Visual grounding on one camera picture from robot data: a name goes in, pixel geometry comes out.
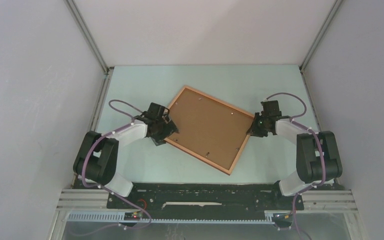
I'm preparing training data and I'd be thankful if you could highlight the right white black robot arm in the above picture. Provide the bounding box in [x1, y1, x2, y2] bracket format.
[247, 100, 343, 209]

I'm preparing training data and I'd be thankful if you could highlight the aluminium corner post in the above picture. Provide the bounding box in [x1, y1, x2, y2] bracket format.
[299, 0, 345, 73]
[63, 0, 110, 74]

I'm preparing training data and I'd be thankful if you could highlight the left aluminium corner post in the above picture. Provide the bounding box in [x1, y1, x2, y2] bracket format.
[63, 0, 110, 74]

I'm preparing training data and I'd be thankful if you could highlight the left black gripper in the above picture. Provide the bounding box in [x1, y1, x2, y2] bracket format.
[150, 112, 179, 146]

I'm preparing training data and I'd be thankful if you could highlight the right aluminium corner post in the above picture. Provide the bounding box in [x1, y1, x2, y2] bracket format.
[299, 0, 345, 73]

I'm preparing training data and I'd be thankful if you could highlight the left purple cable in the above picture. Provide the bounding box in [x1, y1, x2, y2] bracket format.
[69, 99, 153, 238]

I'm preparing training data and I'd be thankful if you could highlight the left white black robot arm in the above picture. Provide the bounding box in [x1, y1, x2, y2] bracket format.
[73, 102, 179, 208]

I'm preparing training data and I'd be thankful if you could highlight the wooden picture frame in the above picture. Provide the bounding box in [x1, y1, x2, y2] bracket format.
[163, 85, 256, 176]

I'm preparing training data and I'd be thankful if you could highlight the aluminium rail with cable duct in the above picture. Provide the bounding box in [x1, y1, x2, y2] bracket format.
[48, 183, 368, 240]

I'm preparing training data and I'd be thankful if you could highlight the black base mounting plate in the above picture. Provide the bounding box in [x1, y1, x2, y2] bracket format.
[106, 180, 305, 220]

